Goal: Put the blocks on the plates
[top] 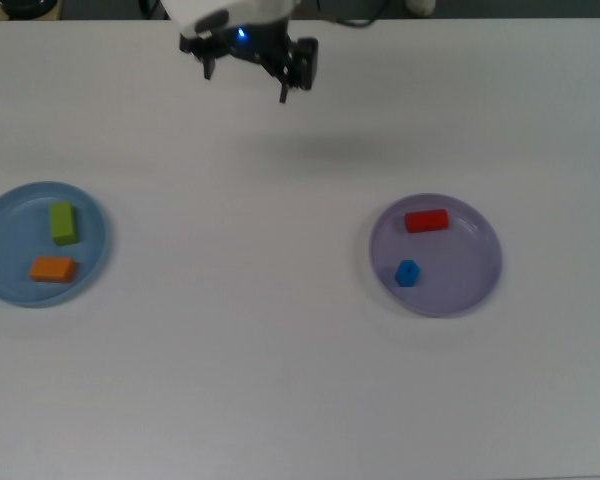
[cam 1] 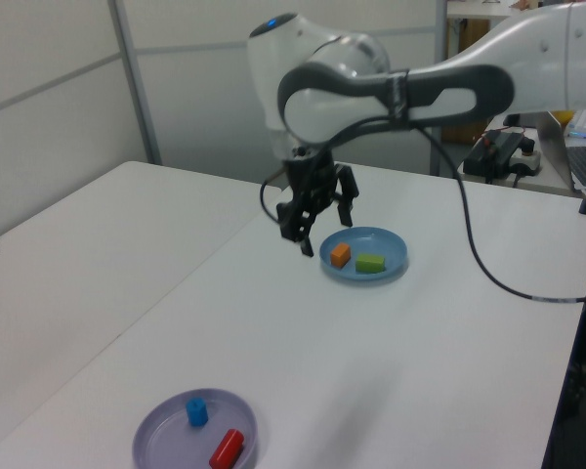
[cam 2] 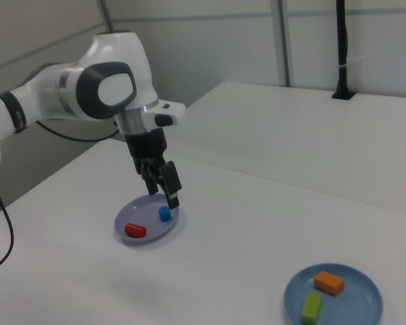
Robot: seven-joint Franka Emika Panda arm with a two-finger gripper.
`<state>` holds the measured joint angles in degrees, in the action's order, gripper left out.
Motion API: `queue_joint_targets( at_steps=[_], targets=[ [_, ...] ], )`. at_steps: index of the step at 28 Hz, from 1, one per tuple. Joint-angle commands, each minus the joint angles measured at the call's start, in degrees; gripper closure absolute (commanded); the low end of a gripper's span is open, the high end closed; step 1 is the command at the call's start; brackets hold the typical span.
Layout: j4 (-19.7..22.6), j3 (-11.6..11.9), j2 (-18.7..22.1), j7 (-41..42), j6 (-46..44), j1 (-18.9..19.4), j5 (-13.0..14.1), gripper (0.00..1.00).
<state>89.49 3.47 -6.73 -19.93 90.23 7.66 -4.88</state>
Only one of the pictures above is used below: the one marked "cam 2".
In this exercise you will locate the green block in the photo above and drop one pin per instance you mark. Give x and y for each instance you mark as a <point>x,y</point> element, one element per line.
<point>311,308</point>

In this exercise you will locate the purple plate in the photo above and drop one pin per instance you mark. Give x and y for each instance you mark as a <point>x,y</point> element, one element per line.
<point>149,210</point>

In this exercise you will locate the red cylinder block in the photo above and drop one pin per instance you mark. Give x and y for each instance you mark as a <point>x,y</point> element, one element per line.
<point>135,230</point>

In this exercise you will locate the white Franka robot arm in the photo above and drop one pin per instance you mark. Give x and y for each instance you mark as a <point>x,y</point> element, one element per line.
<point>115,67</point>

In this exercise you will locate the blue block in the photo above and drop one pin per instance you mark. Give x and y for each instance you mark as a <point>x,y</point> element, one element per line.
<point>164,214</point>

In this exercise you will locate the black pole stand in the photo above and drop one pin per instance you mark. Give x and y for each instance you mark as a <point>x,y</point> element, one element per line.
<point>341,50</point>

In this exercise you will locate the grey partition post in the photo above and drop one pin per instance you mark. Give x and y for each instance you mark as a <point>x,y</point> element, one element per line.
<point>106,15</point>
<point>285,40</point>

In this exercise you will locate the blue plate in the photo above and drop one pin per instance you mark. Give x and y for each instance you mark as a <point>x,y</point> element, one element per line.
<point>358,304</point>

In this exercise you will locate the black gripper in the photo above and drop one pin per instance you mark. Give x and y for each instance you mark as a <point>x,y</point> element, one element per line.
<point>147,145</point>

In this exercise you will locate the orange block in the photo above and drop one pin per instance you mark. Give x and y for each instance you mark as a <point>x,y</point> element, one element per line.
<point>329,282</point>

